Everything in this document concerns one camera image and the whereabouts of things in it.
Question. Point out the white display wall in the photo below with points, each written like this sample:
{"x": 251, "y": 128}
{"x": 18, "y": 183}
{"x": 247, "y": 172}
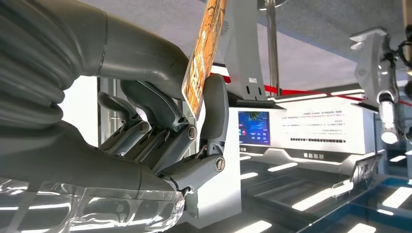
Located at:
{"x": 322, "y": 125}

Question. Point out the blue display screen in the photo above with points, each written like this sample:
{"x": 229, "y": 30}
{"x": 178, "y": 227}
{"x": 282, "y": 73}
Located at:
{"x": 254, "y": 128}

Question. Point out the chrome stanchion post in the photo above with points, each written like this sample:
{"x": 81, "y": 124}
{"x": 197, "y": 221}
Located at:
{"x": 273, "y": 48}

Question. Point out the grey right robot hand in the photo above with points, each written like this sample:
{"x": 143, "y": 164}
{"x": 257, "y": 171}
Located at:
{"x": 64, "y": 160}

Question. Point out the silver kiosk stand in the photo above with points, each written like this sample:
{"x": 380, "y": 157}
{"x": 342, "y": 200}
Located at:
{"x": 244, "y": 48}

